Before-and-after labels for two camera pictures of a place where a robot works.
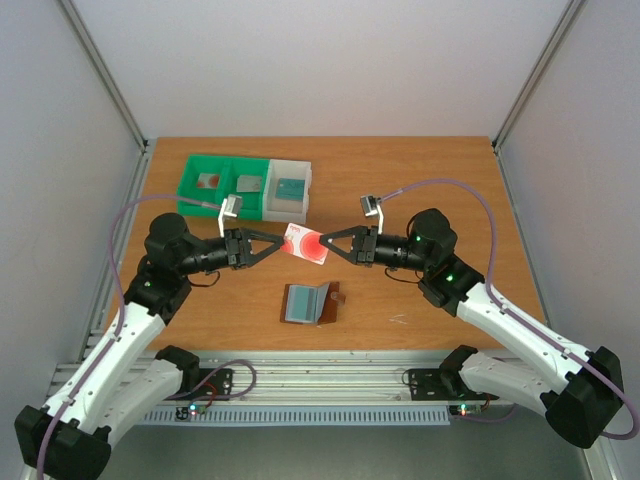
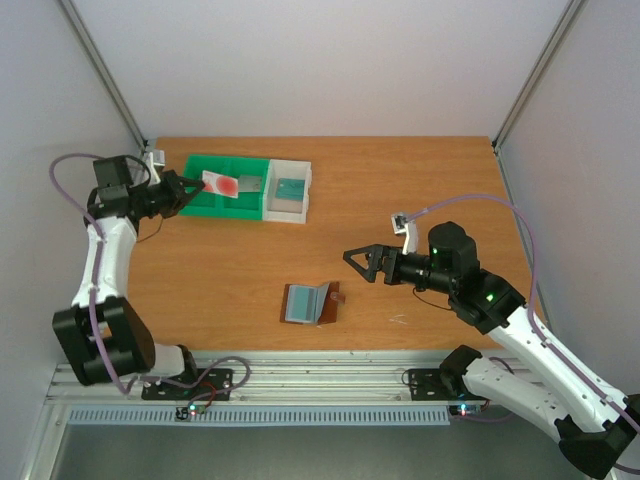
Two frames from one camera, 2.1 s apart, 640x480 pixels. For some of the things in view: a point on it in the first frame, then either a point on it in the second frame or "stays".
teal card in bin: [290, 188] stays
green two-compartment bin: [210, 179] stays
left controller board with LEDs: [185, 412] stays
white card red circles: [305, 243] -> [218, 184]
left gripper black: [244, 236] -> [179, 197]
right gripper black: [366, 245] -> [386, 264]
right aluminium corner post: [570, 10] stays
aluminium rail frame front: [320, 379] stays
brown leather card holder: [311, 304] stays
